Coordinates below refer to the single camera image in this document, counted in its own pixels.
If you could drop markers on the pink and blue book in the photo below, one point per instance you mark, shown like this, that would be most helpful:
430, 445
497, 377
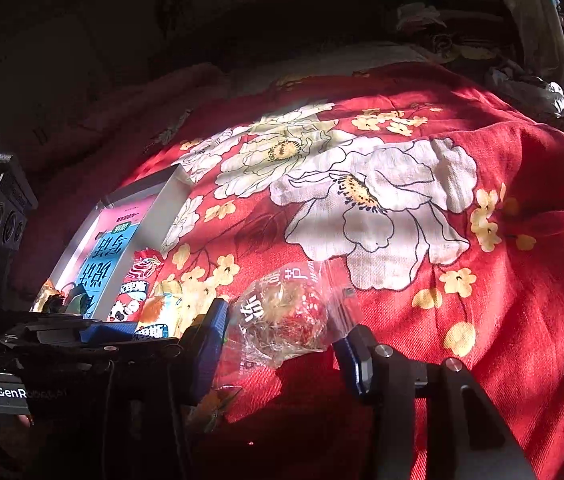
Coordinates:
106, 250

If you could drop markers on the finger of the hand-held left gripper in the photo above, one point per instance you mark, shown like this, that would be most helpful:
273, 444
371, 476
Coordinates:
106, 332

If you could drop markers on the red swirl snack packet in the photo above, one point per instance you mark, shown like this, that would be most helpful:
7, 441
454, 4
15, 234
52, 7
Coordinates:
141, 267

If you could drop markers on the red floral blanket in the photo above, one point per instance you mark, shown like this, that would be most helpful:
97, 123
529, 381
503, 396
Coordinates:
462, 310

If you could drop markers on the clear packet with red pastry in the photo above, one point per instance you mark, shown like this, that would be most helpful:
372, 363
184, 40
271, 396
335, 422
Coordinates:
282, 310

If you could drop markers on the white tray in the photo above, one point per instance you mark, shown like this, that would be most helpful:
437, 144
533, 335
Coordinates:
161, 210

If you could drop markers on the orange snack packet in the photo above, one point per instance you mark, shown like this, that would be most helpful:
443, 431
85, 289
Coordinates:
161, 310

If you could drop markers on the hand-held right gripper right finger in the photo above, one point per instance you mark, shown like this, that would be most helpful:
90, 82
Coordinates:
354, 360

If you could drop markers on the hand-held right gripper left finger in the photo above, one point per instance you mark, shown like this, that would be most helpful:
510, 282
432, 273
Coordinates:
211, 355

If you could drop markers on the crumpled dark clothes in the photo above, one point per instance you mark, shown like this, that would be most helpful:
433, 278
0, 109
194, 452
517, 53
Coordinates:
462, 35

